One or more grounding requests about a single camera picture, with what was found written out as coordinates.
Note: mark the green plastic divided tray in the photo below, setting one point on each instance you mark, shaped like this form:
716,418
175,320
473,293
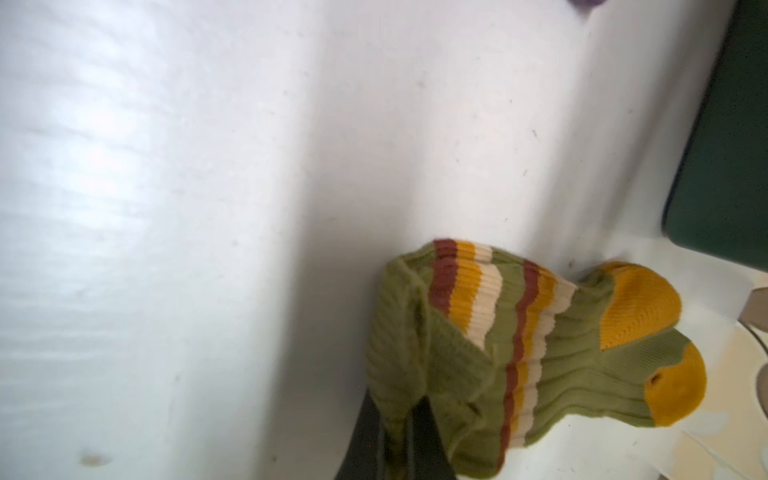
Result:
718,202

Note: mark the green striped sock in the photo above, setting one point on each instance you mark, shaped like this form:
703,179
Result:
502,349

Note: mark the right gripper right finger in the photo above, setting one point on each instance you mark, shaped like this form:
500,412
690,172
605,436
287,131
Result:
426,458

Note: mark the purple striped sock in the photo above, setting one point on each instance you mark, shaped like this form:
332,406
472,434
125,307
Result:
587,4

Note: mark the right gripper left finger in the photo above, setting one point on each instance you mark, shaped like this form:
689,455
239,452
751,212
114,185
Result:
365,456

